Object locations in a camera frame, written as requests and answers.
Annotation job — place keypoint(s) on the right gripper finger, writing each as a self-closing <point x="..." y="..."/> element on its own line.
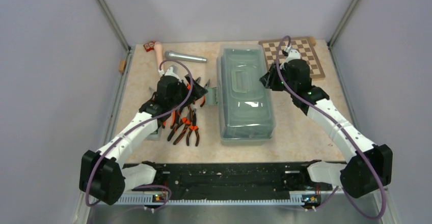
<point x="271" y="81"/>
<point x="274" y="71"/>

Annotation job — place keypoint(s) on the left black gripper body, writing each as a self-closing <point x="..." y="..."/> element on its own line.
<point x="182" y="96"/>

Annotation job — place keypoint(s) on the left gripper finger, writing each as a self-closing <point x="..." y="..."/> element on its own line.
<point x="188" y="82"/>
<point x="197" y="92"/>

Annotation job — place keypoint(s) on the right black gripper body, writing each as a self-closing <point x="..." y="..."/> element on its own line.
<point x="291" y="85"/>

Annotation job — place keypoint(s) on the orange black combination pliers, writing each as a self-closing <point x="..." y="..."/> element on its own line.
<point x="206" y="86"/>

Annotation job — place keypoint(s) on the green plastic tool box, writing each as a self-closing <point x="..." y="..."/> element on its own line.
<point x="246" y="115"/>

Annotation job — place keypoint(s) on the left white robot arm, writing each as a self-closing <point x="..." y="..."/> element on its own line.
<point x="102" y="172"/>

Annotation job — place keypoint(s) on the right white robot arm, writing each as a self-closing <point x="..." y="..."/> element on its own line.
<point x="367" y="166"/>

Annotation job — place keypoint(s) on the wooden chessboard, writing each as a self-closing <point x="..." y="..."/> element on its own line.
<point x="304" y="45"/>

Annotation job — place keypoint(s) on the orange black long-nose pliers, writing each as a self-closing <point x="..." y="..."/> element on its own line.
<point x="181" y="127"/>

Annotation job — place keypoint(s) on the orange black small pliers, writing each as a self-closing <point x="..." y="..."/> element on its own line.
<point x="193" y="128"/>

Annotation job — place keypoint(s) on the silver metal microphone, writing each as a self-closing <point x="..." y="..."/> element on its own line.
<point x="184" y="57"/>

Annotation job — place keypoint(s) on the clear green small case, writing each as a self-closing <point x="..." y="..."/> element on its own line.
<point x="155" y="136"/>

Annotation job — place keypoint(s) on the small red card box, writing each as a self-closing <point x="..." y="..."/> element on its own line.
<point x="149" y="46"/>

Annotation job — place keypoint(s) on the small wooden block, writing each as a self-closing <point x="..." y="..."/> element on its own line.
<point x="122" y="66"/>

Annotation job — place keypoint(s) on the beige wooden handle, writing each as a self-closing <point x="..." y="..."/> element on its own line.
<point x="159" y="54"/>

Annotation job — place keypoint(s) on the black mounting base rail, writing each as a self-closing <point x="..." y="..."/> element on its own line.
<point x="235" y="181"/>

